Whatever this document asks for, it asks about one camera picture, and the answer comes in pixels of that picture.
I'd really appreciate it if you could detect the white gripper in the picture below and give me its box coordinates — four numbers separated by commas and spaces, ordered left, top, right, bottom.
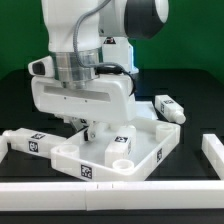
31, 75, 136, 141

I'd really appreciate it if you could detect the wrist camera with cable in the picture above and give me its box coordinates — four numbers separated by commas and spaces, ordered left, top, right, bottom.
29, 0, 135, 94

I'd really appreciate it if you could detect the white desk top tray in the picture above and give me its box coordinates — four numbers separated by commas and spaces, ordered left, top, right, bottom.
51, 117, 180, 182

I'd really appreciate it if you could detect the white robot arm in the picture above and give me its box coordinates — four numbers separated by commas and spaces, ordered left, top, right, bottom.
29, 0, 169, 141

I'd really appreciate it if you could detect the white obstacle bar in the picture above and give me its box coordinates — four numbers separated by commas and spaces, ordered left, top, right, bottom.
0, 136, 8, 163
0, 180, 224, 211
202, 134, 224, 181

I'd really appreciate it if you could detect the white front obstacle bar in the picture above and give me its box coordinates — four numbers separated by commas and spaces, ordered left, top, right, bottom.
0, 180, 224, 211

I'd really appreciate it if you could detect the white sheet with tags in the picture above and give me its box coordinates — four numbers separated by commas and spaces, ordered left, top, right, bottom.
136, 101, 158, 120

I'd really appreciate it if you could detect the white right obstacle bar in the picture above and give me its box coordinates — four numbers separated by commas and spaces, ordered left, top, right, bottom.
202, 134, 224, 181

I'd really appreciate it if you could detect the white left obstacle bar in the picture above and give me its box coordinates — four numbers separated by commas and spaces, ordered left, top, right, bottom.
0, 136, 8, 163

